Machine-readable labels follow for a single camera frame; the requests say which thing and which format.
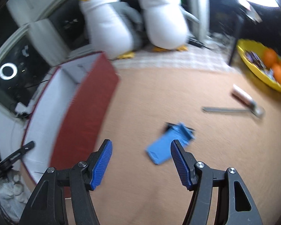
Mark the white and pink can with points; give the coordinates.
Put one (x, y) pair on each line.
(242, 95)

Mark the yellow bowl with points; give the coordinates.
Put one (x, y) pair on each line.
(255, 70)

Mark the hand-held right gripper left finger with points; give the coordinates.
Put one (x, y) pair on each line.
(103, 164)

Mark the person's left hand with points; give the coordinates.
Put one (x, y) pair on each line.
(11, 187)

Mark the metal spoon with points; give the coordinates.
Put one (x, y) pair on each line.
(224, 110)

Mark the red box with white inside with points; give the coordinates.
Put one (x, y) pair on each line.
(84, 112)

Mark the blue plastic clip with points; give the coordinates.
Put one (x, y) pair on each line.
(164, 145)

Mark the large penguin plush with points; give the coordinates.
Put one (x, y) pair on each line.
(107, 21)

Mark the small penguin plush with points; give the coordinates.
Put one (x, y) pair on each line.
(166, 21)

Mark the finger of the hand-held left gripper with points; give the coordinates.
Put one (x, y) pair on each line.
(21, 151)

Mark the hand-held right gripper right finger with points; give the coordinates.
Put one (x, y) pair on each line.
(180, 166)

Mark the dark candy packets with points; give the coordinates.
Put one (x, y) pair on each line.
(254, 58)

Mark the checked cloth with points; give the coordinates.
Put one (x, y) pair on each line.
(178, 58)

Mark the orange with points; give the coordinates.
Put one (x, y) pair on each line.
(279, 73)
(270, 56)

